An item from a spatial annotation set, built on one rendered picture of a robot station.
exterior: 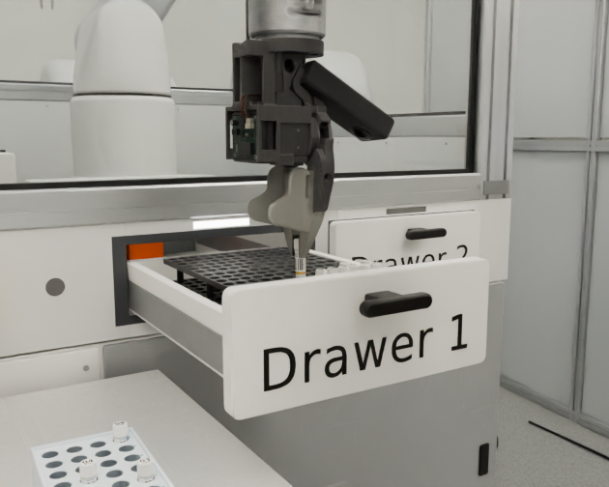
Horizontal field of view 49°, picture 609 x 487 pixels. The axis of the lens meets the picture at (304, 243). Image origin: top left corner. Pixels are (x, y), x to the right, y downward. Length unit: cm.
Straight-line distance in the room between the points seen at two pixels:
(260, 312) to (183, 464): 17
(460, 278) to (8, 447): 46
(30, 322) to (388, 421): 58
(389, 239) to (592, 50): 173
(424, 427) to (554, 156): 171
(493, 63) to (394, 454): 67
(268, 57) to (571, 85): 211
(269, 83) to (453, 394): 73
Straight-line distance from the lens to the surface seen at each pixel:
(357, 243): 99
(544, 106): 277
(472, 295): 70
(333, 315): 59
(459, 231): 112
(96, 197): 84
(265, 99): 65
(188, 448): 67
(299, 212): 66
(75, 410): 78
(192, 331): 67
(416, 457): 121
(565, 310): 274
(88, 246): 85
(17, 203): 82
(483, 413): 129
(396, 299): 59
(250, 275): 74
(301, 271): 69
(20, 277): 84
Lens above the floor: 105
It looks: 9 degrees down
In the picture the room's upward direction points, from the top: straight up
